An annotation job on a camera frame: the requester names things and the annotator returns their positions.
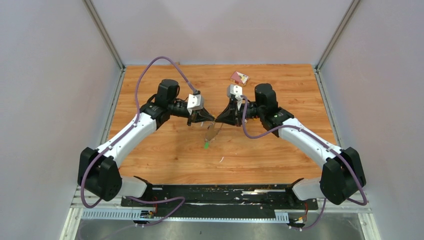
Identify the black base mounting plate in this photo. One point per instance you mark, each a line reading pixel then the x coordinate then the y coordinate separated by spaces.
pixel 231 201

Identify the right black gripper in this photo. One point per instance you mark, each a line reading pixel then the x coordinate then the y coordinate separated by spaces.
pixel 231 115

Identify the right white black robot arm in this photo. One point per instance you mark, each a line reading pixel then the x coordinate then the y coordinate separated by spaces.
pixel 342 175

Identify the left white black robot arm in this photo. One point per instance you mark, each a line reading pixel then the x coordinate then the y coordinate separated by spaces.
pixel 98 170

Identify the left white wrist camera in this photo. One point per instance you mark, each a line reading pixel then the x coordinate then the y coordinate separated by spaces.
pixel 195 102

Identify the pink picture block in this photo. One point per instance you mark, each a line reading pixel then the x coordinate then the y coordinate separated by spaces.
pixel 239 78

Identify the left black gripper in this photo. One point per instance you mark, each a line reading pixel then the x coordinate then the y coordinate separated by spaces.
pixel 202 115

